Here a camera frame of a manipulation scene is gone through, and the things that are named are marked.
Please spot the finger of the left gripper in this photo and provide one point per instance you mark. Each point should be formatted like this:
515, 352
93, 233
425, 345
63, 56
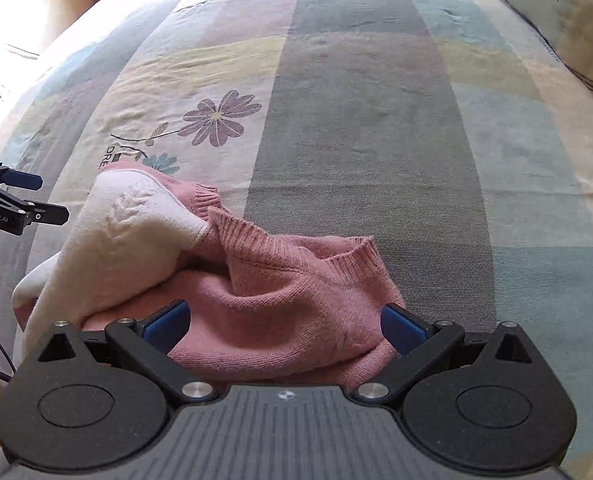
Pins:
19, 179
44, 212

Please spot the pink and white knit sweater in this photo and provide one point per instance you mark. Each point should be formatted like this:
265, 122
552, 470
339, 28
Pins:
263, 306

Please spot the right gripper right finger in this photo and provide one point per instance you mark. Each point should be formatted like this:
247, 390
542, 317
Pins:
472, 400

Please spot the patchwork pastel bed sheet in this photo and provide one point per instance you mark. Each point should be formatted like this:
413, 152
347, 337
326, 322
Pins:
447, 131

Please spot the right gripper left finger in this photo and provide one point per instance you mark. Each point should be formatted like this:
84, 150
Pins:
92, 400

